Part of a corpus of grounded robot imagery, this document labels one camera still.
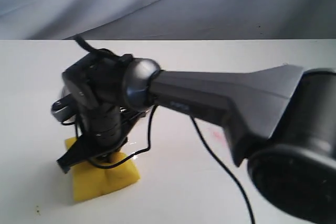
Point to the round steel plate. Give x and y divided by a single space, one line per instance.
64 92

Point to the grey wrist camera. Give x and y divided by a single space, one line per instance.
64 109

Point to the yellow sponge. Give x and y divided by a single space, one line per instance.
89 182

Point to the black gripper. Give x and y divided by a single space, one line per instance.
104 131

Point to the grey backdrop cloth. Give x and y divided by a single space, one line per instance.
167 19

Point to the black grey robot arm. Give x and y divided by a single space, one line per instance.
280 120

